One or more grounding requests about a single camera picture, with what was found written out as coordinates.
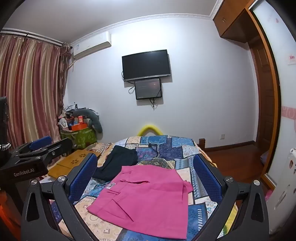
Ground white wardrobe sliding door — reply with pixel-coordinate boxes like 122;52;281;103
252;0;296;188

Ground white appliance with stickers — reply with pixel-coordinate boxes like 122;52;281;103
268;148;296;234

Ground dark navy pants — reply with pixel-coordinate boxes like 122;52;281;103
94;145;138;181

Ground pink pants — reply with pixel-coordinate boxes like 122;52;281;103
87;165;193;240

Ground wooden overhead cabinet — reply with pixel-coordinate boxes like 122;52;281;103
213;0;255;43

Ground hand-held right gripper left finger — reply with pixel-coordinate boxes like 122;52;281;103
21;153;102;241

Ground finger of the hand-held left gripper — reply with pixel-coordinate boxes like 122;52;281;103
9;136;53;158
17;138;73;167

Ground white air conditioner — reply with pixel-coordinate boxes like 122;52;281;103
73;31;111;59

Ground striped pink curtain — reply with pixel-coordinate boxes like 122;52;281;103
0;32;70;150

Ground patchwork printed blanket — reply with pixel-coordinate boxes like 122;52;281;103
40;135;238;241

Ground green fabric storage box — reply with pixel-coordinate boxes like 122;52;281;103
60;127;97;149

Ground small black wall monitor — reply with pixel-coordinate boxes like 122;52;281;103
135;78;162;100

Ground black wall television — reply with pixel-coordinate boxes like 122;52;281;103
122;49;171;82

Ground grey plush toy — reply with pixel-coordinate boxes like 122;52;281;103
72;108;103;133

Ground yellow foam tube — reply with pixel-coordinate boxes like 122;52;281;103
138;124;162;136

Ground person's orange clothing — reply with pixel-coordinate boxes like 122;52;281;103
0;204;15;232

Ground wooden door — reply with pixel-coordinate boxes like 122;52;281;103
250;40;281;167

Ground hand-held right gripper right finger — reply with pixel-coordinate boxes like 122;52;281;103
193;154;270;241

